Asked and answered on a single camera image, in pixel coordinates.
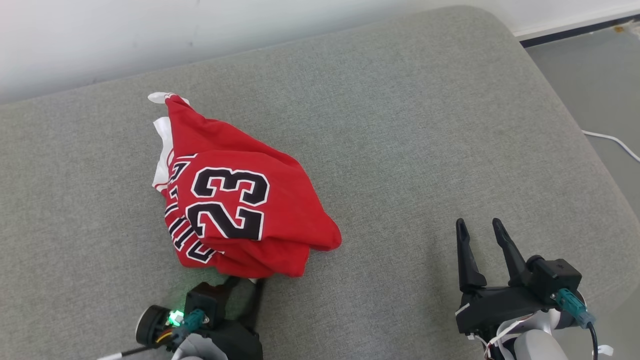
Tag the white and black baseboard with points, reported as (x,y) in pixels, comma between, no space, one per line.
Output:
(575,31)

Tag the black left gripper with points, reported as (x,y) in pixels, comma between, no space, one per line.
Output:
(235,340)

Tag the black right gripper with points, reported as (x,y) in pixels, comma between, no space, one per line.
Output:
(500,307)

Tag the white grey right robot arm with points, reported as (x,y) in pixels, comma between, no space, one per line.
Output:
(535,340)

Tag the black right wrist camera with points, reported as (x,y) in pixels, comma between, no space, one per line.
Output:
(555,277)

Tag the red basketball jersey number 23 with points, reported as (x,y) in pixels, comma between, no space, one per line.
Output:
(235,200)

